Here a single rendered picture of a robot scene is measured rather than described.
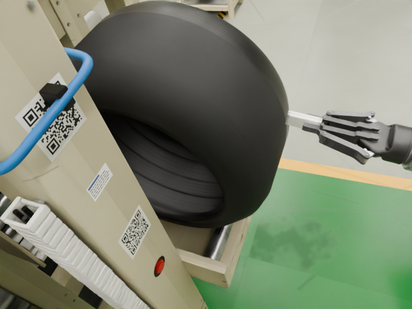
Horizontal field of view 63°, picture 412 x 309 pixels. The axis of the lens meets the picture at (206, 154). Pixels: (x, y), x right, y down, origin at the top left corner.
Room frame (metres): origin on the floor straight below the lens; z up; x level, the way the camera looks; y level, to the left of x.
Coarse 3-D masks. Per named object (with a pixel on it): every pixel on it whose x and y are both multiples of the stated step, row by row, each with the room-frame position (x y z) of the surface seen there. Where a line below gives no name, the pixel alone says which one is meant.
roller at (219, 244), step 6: (216, 228) 0.45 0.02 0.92; (222, 228) 0.45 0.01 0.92; (228, 228) 0.45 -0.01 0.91; (216, 234) 0.43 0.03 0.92; (222, 234) 0.43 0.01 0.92; (228, 234) 0.43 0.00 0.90; (210, 240) 0.42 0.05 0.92; (216, 240) 0.42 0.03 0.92; (222, 240) 0.42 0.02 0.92; (210, 246) 0.40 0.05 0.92; (216, 246) 0.40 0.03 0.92; (222, 246) 0.40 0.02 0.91; (210, 252) 0.39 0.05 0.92; (216, 252) 0.39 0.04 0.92; (222, 252) 0.39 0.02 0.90; (210, 258) 0.37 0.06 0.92; (216, 258) 0.37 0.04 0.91
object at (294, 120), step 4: (288, 116) 0.48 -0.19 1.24; (292, 116) 0.48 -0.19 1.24; (296, 116) 0.48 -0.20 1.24; (300, 116) 0.47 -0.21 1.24; (304, 116) 0.47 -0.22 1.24; (288, 120) 0.48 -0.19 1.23; (292, 120) 0.48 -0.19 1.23; (296, 120) 0.48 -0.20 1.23; (300, 120) 0.47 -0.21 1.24; (304, 120) 0.47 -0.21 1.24; (308, 120) 0.46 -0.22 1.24; (312, 120) 0.46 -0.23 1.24; (316, 120) 0.46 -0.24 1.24; (288, 124) 0.48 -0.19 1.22; (292, 124) 0.48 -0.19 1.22; (296, 124) 0.48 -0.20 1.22; (300, 124) 0.47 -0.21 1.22; (316, 124) 0.45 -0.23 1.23
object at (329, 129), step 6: (324, 126) 0.44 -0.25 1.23; (330, 126) 0.44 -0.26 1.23; (330, 132) 0.43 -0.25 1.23; (336, 132) 0.42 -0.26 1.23; (342, 132) 0.42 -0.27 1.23; (348, 132) 0.42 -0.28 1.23; (354, 132) 0.41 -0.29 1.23; (360, 132) 0.41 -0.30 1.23; (342, 138) 0.42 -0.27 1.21; (348, 138) 0.41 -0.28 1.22; (354, 138) 0.40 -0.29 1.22; (366, 138) 0.39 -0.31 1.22; (372, 138) 0.39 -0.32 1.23; (378, 138) 0.38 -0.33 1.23; (354, 144) 0.40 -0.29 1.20
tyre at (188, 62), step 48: (96, 48) 0.58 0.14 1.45; (144, 48) 0.54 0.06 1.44; (192, 48) 0.54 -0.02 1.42; (240, 48) 0.56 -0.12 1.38; (96, 96) 0.51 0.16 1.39; (144, 96) 0.46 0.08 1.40; (192, 96) 0.45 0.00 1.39; (240, 96) 0.46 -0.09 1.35; (144, 144) 0.78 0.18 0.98; (192, 144) 0.42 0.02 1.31; (240, 144) 0.40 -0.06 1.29; (144, 192) 0.62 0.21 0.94; (192, 192) 0.60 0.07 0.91; (240, 192) 0.38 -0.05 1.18
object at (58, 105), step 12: (84, 60) 0.37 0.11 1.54; (84, 72) 0.35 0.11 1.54; (48, 84) 0.33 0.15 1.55; (72, 84) 0.33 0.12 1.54; (48, 96) 0.32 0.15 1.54; (60, 96) 0.31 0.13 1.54; (72, 96) 0.32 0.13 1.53; (60, 108) 0.30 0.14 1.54; (48, 120) 0.29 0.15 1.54; (36, 132) 0.27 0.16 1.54; (24, 144) 0.26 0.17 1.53; (12, 156) 0.25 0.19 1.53; (24, 156) 0.25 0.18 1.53; (0, 168) 0.25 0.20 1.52; (12, 168) 0.25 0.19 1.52
